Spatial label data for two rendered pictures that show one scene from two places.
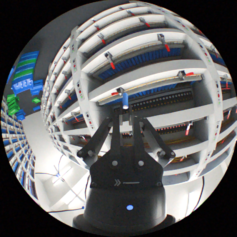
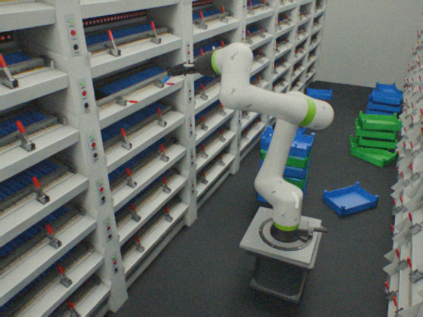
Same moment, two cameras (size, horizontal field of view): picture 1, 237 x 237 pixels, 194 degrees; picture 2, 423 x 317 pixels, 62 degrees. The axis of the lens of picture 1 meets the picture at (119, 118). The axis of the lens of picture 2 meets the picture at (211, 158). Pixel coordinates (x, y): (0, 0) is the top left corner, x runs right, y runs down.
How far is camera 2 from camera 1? 1.42 m
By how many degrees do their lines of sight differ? 53
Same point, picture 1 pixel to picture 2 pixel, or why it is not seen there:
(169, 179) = not seen: outside the picture
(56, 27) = (227, 226)
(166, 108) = not seen: hidden behind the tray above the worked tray
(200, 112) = (110, 66)
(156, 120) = (144, 56)
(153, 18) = (120, 194)
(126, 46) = (149, 132)
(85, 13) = (185, 247)
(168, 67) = (135, 106)
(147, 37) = (136, 141)
